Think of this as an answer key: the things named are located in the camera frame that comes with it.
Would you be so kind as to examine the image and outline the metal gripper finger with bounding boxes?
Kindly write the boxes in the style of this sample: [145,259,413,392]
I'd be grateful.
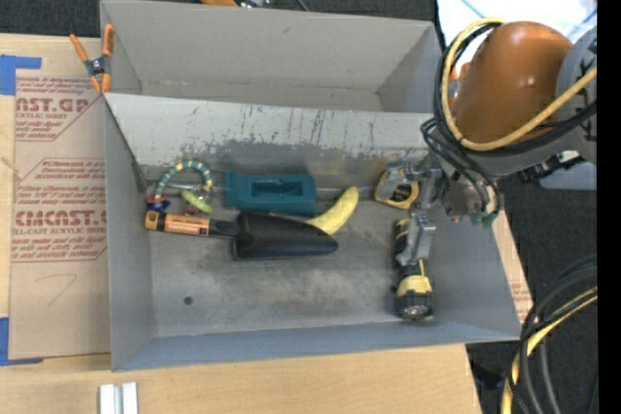
[395,212,437,268]
[386,160,430,184]

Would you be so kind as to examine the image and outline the yellow and black tape measure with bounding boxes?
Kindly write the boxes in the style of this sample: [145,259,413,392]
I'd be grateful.
[373,166,421,210]

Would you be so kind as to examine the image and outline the yellow and black flashlight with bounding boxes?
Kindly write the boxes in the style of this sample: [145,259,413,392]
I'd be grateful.
[391,217,435,322]

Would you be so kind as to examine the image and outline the yellow banana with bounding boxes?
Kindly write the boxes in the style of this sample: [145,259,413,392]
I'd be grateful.
[305,185,361,237]

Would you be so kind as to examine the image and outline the teal plastic box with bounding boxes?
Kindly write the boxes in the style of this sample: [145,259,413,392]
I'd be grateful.
[223,170,319,217]

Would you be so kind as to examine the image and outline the grey metal bin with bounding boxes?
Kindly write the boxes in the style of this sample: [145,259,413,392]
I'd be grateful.
[99,0,524,372]

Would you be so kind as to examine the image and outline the brown cardboard board red print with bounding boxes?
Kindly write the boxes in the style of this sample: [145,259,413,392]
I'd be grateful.
[0,32,535,363]

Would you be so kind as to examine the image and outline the black cylinder on white bracket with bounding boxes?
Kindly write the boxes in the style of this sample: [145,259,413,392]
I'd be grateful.
[517,152,583,183]

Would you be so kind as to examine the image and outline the orange-handled black garden trowel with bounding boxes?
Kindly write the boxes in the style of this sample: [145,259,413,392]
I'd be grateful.
[144,209,340,262]

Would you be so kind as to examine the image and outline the multicoloured ring toy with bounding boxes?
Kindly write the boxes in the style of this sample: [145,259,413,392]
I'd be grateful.
[145,159,215,217]

